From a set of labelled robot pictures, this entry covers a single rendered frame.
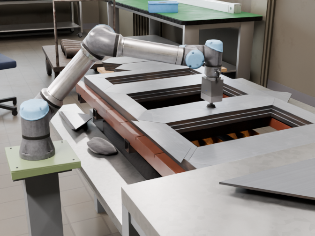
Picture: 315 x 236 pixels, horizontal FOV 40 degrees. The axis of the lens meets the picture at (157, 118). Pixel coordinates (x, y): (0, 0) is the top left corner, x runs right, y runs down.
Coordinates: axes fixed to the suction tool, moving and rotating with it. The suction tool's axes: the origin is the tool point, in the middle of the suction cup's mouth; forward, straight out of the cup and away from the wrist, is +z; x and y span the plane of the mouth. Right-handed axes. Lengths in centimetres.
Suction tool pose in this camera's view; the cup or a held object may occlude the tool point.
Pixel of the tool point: (210, 109)
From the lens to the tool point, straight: 201.6
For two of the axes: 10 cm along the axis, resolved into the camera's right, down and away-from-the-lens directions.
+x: -8.9, 1.5, -4.2
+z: -0.1, 9.4, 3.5
